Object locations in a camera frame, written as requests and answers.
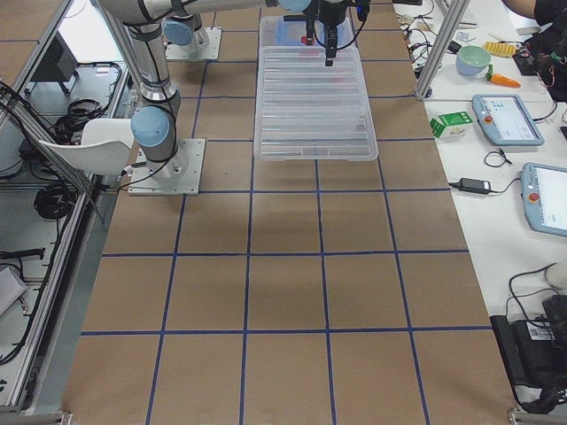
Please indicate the clear plastic storage box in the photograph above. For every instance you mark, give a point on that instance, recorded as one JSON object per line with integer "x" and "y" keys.
{"x": 275, "y": 31}

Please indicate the black power adapter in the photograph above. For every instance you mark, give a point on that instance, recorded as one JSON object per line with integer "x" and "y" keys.
{"x": 470, "y": 185}

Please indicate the teach pendant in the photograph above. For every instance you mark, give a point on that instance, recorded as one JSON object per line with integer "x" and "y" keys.
{"x": 505, "y": 121}
{"x": 544, "y": 197}

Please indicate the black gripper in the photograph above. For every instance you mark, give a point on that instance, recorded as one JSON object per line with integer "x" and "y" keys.
{"x": 330, "y": 13}

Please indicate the yellow toy corn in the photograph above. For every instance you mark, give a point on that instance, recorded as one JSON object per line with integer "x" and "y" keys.
{"x": 500, "y": 49}

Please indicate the toy carrot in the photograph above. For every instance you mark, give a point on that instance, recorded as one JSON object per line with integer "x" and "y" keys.
{"x": 500, "y": 80}

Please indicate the teach pendant far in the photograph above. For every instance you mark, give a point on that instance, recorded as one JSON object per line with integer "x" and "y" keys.
{"x": 505, "y": 121}

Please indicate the green white carton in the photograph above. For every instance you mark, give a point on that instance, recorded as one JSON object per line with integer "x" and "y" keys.
{"x": 450, "y": 125}

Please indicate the white plastic chair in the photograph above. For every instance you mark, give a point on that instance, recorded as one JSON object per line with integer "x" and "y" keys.
{"x": 104, "y": 149}

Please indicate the teach pendant near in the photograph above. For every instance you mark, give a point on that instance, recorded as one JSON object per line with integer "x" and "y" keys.
{"x": 544, "y": 197}

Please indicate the blue plastic tray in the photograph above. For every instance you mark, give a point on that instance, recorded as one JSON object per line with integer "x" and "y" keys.
{"x": 289, "y": 33}

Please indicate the clear plastic box lid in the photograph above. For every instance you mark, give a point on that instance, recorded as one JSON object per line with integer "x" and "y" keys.
{"x": 306, "y": 110}

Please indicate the green bowl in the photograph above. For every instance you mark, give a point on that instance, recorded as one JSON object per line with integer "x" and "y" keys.
{"x": 471, "y": 60}

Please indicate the aluminium frame post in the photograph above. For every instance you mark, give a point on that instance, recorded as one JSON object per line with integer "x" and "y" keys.
{"x": 444, "y": 37}

